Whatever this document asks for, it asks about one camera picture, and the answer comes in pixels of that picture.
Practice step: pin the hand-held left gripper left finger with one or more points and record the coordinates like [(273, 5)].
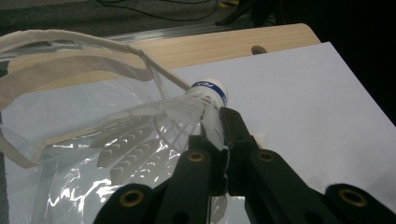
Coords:
[(219, 174)]

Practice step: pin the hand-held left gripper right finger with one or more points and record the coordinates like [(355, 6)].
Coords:
[(238, 137)]

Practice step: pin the white feather shuttlecock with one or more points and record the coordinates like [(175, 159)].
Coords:
[(205, 93)]

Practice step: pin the clear bag with beige trim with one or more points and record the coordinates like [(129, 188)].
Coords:
[(37, 74)]

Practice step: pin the black metal stand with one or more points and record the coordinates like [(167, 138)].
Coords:
[(239, 14)]

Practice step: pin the yellow floor marker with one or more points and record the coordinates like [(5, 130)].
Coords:
[(229, 3)]

